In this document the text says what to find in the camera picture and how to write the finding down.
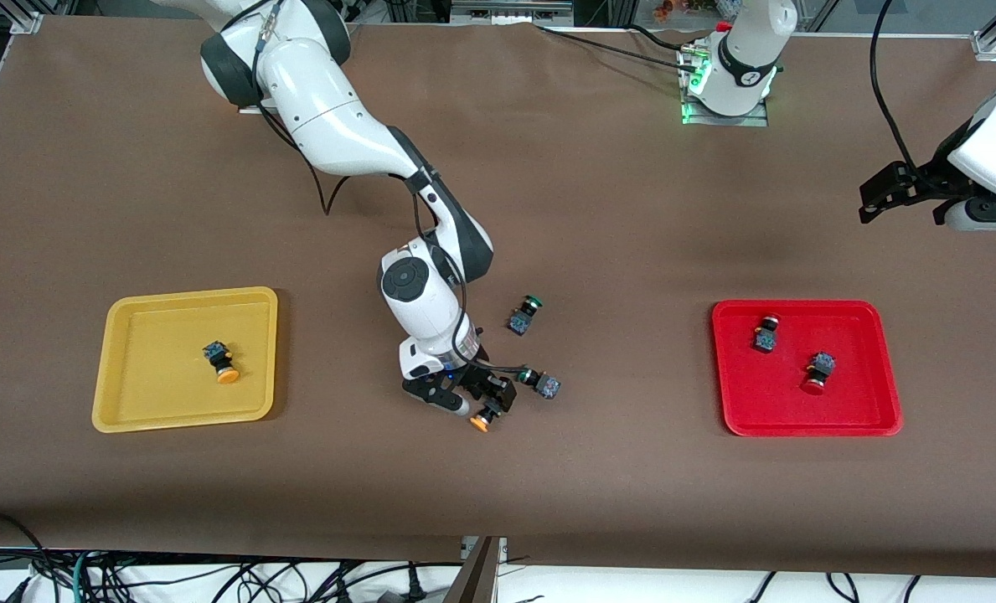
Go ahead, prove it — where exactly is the aluminium table post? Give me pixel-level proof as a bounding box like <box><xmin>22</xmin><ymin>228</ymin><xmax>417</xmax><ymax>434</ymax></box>
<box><xmin>441</xmin><ymin>536</ymin><xmax>508</xmax><ymax>603</ymax></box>

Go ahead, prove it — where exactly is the grey metal rail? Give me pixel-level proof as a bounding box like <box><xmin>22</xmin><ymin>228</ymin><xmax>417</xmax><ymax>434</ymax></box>
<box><xmin>450</xmin><ymin>0</ymin><xmax>575</xmax><ymax>26</ymax></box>

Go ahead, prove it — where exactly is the teal cable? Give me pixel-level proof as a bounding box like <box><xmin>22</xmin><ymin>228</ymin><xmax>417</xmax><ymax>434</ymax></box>
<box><xmin>73</xmin><ymin>549</ymin><xmax>101</xmax><ymax>603</ymax></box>

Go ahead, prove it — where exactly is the red plastic tray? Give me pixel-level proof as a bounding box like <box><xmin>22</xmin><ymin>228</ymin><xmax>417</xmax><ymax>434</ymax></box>
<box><xmin>711</xmin><ymin>300</ymin><xmax>904</xmax><ymax>438</ymax></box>

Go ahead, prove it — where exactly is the black cable across table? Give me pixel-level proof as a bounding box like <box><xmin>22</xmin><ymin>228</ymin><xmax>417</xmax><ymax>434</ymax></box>
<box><xmin>535</xmin><ymin>23</ymin><xmax>699</xmax><ymax>70</ymax></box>

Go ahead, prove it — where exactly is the yellow plastic tray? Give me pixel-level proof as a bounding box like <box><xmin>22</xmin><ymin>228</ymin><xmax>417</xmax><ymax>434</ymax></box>
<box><xmin>91</xmin><ymin>286</ymin><xmax>279</xmax><ymax>434</ymax></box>

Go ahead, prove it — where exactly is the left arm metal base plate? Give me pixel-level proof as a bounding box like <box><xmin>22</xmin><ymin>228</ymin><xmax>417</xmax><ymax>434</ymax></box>
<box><xmin>679</xmin><ymin>46</ymin><xmax>771</xmax><ymax>128</ymax></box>

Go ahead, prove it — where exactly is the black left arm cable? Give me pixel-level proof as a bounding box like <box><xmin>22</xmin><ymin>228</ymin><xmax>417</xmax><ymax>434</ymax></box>
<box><xmin>870</xmin><ymin>0</ymin><xmax>947</xmax><ymax>193</ymax></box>

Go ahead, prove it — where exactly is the green push button switch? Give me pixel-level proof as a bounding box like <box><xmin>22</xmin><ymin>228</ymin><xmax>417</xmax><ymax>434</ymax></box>
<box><xmin>506</xmin><ymin>294</ymin><xmax>545</xmax><ymax>337</ymax></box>
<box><xmin>515</xmin><ymin>366</ymin><xmax>562</xmax><ymax>400</ymax></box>

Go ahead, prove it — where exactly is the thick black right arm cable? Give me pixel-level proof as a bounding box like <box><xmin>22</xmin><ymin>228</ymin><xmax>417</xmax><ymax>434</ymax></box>
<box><xmin>250</xmin><ymin>0</ymin><xmax>360</xmax><ymax>217</ymax></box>

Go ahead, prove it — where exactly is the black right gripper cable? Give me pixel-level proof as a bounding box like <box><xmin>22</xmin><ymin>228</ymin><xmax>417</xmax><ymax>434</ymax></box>
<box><xmin>456</xmin><ymin>281</ymin><xmax>534</xmax><ymax>375</ymax></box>

